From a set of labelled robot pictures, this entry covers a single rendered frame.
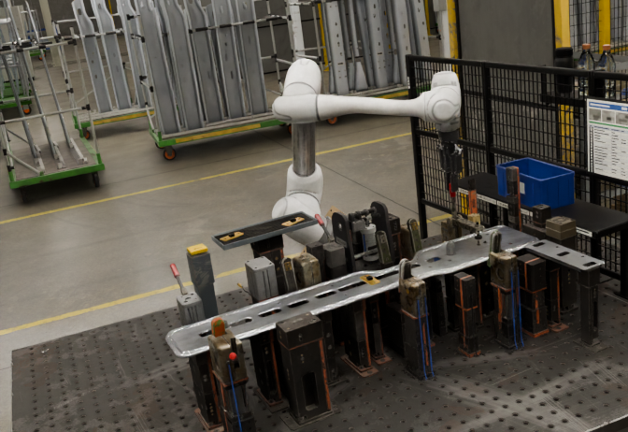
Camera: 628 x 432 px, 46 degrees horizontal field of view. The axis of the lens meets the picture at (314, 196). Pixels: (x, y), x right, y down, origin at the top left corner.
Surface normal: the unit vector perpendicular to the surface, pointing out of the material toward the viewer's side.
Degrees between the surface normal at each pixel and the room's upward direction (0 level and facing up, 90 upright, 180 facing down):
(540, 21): 90
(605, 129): 90
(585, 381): 0
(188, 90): 86
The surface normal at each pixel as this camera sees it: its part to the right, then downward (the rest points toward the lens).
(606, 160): -0.89, 0.24
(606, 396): -0.12, -0.95
